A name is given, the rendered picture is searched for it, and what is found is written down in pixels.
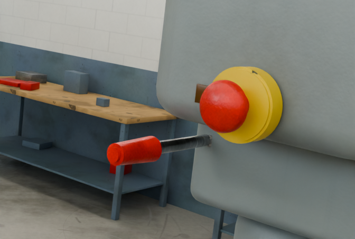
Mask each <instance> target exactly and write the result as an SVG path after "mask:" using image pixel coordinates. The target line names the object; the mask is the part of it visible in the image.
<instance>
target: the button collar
mask: <svg viewBox="0 0 355 239"><path fill-rule="evenodd" d="M217 80H230V81H233V82H235V83H236V84H237V85H239V86H240V87H241V88H242V90H243V91H244V93H245V95H246V97H247V98H248V101H249V111H248V113H247V116H246V119H245V121H244V123H243V124H242V126H241V127H240V128H239V129H237V130H235V131H233V132H230V133H218V132H217V133H218V134H219V135H220V136H221V137H223V138H224V139H225V140H227V141H229V142H232V143H239V144H243V143H249V142H255V141H259V140H262V139H264V138H266V137H268V136H269V135H270V134H271V133H272V132H273V131H274V129H275V128H276V127H277V125H278V123H279V121H280V118H281V115H282V109H283V101H282V95H281V91H280V89H279V87H278V85H277V83H276V81H275V80H274V79H273V78H272V77H271V75H269V74H268V73H267V72H265V71H263V70H262V69H259V68H256V67H232V68H229V69H226V70H224V71H223V72H221V73H220V74H219V75H218V76H217V77H216V78H215V79H214V81H213V82H215V81H217Z"/></svg>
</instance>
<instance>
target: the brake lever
mask: <svg viewBox="0 0 355 239"><path fill-rule="evenodd" d="M211 143H212V135H207V134H204V135H196V136H189V137H182V138H178V139H170V140H164V141H159V140H158V139H157V138H156V137H154V136H146V137H141V138H138V139H133V140H128V141H122V142H118V143H113V144H111V145H110V146H109V147H108V150H107V158H108V161H109V162H110V163H111V164H112V165H114V166H121V165H127V164H136V163H145V162H154V161H157V160H158V159H159V158H160V156H161V154H163V153H169V152H175V151H181V150H187V149H193V148H199V147H203V146H208V147H211Z"/></svg>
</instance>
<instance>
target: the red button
mask: <svg viewBox="0 0 355 239"><path fill-rule="evenodd" d="M248 111H249V101H248V98H247V97H246V95H245V93H244V91H243V90H242V88H241V87H240V86H239V85H237V84H236V83H235V82H233V81H230V80H217V81H215V82H213V83H211V84H210V85H209V86H208V87H207V88H206V89H205V91H204V92H203V94H202V96H201V99H200V113H201V117H202V119H203V121H204V122H205V123H206V124H207V125H208V126H209V127H210V128H211V129H212V130H214V131H216V132H218V133H230V132H233V131H235V130H237V129H239V128H240V127H241V126H242V124H243V123H244V121H245V119H246V116H247V113H248Z"/></svg>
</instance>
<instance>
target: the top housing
mask: <svg viewBox="0 0 355 239"><path fill-rule="evenodd" d="M232 67H256V68H259V69H262V70H263V71H265V72H267V73H268V74H269V75H271V77H272V78H273V79H274V80H275V81H276V83H277V85H278V87H279V89H280V91H281V95H282V101H283V109H282V115H281V118H280V121H279V123H278V125H277V127H276V128H275V129H274V131H273V132H272V133H271V134H270V135H269V136H268V137H266V138H264V140H269V141H273V142H277V143H281V144H286V145H290V146H294V147H297V148H301V149H306V150H310V151H314V152H318V153H323V154H327V155H331V156H334V157H339V158H344V159H349V160H355V0H166V3H165V12H164V21H163V31H162V39H161V49H160V58H159V64H158V73H157V82H156V95H157V98H158V101H159V103H160V104H161V106H162V107H163V108H164V109H165V110H166V111H167V112H169V113H170V114H172V115H174V116H176V117H178V118H181V119H183V120H187V121H191V122H195V123H199V124H204V125H207V124H206V123H205V122H204V121H203V119H202V117H201V113H200V103H196V102H195V93H196V88H197V84H202V85H207V86H208V85H210V84H211V83H212V82H213V81H214V79H215V78H216V77H217V76H218V75H219V74H220V73H221V72H223V71H224V70H226V69H229V68H232Z"/></svg>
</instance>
